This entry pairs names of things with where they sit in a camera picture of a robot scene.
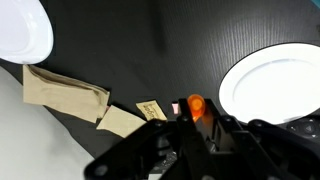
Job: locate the black TV remote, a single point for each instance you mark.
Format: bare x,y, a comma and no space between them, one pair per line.
163,164

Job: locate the orange toy carrot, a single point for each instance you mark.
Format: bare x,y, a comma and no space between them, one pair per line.
196,106

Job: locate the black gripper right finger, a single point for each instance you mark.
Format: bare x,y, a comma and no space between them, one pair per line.
260,150

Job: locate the white round plate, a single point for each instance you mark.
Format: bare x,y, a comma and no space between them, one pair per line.
23,30
273,83

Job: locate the black and grey remote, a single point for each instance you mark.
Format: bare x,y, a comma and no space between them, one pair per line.
306,128

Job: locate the brown paper napkin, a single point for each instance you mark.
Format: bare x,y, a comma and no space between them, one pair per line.
120,122
63,96

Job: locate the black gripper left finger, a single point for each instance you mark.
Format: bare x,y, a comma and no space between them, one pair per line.
146,150

